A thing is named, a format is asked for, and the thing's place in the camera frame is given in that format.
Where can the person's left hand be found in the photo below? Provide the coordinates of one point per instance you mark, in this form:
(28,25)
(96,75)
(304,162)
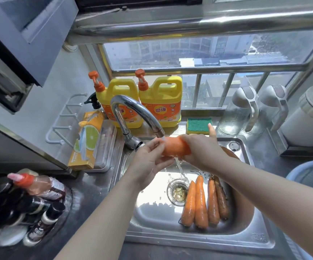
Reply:
(142,165)

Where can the person's right hand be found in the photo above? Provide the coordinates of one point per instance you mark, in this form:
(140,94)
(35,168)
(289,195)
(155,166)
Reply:
(205,151)

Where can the person's right thumb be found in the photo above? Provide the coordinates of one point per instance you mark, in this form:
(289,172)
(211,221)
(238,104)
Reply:
(212,130)

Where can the person's left thumb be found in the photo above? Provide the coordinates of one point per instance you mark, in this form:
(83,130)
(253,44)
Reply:
(166,161)

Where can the thick orange carrot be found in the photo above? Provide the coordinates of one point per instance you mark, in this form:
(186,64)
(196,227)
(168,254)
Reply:
(174,146)

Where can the person's right forearm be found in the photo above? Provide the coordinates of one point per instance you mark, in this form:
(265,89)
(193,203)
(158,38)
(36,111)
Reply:
(267,194)

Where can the person's left forearm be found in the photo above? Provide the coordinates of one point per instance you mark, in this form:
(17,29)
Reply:
(105,224)

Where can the green and yellow sponge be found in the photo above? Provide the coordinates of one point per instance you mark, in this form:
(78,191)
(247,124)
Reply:
(199,125)

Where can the clear pitcher with white lid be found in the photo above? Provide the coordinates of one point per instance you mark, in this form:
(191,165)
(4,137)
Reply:
(274,97)
(233,116)

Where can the round sink overflow cap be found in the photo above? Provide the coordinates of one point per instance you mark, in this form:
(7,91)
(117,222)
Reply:
(234,145)

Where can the round metal drain strainer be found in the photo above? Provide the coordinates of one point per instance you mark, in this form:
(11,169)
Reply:
(178,192)

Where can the stainless steel sink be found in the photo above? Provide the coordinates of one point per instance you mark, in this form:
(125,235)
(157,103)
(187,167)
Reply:
(156,211)

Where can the yellow detergent pump bottle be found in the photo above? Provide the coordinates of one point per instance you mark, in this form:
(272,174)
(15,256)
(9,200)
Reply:
(118,89)
(164,105)

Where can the steel window guard bars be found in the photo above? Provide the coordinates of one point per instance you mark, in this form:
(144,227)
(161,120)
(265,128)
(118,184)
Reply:
(208,69)

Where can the clear plastic container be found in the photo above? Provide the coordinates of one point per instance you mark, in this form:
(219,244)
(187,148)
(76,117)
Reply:
(105,148)

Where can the chrome curved faucet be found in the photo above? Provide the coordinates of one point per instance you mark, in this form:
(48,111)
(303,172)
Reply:
(134,105)

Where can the dirty brown carrot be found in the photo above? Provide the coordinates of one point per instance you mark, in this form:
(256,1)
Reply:
(222,203)

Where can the yellow lime print wrap box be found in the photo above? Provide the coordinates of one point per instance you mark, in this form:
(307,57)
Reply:
(87,143)

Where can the stainless steel tray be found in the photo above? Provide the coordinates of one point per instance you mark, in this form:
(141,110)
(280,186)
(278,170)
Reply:
(297,151)

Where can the white cylindrical appliance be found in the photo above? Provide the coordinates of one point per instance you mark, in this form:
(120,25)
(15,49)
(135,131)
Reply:
(305,124)

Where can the black spray bottle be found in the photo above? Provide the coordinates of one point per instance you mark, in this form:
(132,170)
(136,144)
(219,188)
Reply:
(92,101)

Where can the light blue plastic basin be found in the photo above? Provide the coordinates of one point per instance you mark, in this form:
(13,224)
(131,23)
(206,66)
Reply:
(305,173)

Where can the steel window railing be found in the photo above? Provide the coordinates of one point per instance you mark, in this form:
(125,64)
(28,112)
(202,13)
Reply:
(199,24)

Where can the pink bottle with orange cap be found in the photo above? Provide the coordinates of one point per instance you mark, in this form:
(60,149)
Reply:
(40,186)

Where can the white bottle with black cap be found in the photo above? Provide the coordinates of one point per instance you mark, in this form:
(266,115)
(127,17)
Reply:
(44,224)

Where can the cluster of dark sauce bottles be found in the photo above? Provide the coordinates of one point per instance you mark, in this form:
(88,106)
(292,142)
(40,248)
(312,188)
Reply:
(7,203)

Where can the grey range hood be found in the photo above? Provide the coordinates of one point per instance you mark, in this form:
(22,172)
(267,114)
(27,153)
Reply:
(23,37)

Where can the white wall hook rack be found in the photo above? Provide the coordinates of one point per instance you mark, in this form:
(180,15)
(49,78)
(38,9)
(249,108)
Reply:
(64,128)

